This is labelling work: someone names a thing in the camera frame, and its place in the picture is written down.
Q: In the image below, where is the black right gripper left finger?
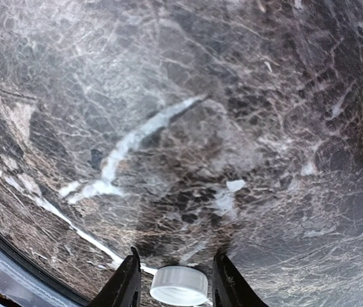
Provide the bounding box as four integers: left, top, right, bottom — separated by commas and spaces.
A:
87, 247, 141, 307

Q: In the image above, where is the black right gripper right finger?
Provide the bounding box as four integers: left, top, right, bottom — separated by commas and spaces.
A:
212, 253, 260, 307

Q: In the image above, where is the white pill bottle cap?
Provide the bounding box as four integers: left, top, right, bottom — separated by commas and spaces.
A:
150, 266, 208, 306

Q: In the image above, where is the black front table rail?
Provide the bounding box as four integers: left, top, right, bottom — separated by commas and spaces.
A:
0, 234, 90, 306

